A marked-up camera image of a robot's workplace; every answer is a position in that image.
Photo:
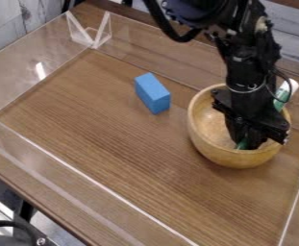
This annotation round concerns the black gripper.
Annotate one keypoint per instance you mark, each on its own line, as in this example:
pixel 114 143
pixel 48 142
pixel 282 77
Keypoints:
pixel 251 119

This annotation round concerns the brown wooden bowl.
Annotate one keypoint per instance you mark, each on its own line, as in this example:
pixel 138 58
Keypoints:
pixel 211 140

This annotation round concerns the green and white marker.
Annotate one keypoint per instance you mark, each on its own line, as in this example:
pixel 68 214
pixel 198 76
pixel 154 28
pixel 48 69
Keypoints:
pixel 283 94

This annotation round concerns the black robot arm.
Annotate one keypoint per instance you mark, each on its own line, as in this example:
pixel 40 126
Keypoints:
pixel 238 26

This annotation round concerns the blue rectangular block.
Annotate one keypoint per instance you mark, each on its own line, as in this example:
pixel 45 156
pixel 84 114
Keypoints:
pixel 152 93

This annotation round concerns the clear acrylic corner bracket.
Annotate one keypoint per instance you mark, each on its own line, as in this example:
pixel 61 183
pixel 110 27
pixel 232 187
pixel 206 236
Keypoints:
pixel 91 37

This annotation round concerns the black metal frame piece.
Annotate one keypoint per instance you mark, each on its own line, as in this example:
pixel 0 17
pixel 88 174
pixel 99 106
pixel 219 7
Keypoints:
pixel 29 235

